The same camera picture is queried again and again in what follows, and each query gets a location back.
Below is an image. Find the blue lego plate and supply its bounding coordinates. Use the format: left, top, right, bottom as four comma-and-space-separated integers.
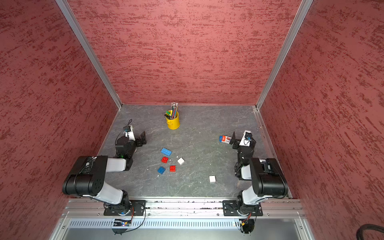
161, 148, 172, 157

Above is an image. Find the blue small lego brick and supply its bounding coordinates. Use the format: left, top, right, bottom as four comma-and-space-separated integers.
158, 167, 166, 175

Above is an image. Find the white lego brick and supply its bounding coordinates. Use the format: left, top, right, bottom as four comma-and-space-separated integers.
178, 158, 185, 165
209, 176, 216, 183

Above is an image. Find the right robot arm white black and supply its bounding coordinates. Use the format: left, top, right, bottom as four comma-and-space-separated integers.
229, 131, 289, 216

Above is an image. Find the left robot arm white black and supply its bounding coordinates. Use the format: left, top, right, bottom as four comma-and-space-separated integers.
62, 132, 147, 217

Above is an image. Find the white blue red flat box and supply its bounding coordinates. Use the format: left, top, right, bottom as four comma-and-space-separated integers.
219, 135, 232, 144

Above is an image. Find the yellow pen cup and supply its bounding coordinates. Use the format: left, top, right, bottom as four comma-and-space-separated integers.
165, 112, 180, 130

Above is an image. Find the pens bundle in cup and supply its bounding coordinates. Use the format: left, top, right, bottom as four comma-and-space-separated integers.
165, 102, 178, 120

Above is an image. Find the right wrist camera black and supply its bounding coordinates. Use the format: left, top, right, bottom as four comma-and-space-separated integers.
244, 132, 252, 141

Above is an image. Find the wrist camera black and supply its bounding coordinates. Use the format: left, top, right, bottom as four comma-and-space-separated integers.
244, 132, 252, 141
123, 125, 131, 133

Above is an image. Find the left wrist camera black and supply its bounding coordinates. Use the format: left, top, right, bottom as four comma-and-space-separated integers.
123, 125, 131, 133

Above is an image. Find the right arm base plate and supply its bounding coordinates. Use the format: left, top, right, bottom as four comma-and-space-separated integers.
222, 200, 263, 217

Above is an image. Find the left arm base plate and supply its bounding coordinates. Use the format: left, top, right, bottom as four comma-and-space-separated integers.
104, 200, 146, 218

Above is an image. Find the white slotted cable duct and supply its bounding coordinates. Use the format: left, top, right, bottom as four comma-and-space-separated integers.
68, 219, 240, 230

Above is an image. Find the aluminium front rail frame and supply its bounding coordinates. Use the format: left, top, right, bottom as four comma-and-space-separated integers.
50, 198, 315, 240

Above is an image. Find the left aluminium corner post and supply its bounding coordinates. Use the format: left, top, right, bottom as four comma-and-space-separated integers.
56, 0, 123, 110

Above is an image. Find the aluminium corner post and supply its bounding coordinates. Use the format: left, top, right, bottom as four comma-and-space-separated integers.
56, 0, 123, 110
256, 0, 313, 111

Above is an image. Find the right aluminium corner post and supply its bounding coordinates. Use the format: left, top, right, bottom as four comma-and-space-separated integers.
256, 0, 313, 111

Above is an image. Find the black cable bottom right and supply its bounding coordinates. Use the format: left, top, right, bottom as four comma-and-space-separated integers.
356, 223, 384, 240

